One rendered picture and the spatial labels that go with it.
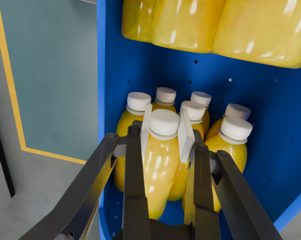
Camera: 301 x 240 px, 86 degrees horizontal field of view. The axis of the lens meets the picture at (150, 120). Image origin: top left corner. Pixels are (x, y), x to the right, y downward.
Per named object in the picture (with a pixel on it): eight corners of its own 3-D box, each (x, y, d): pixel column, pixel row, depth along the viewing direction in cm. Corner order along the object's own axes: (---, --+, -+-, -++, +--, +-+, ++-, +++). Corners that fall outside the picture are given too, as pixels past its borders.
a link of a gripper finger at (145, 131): (145, 156, 16) (137, 155, 16) (149, 123, 22) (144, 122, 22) (148, 132, 15) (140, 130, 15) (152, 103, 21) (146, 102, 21)
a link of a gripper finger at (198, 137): (195, 158, 14) (231, 164, 13) (188, 127, 18) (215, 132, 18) (191, 170, 14) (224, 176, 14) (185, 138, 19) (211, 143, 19)
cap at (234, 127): (229, 124, 26) (234, 114, 25) (253, 137, 23) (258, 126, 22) (214, 127, 24) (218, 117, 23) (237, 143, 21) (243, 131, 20)
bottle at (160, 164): (171, 207, 31) (199, 130, 22) (145, 234, 27) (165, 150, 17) (147, 183, 35) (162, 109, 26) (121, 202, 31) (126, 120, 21)
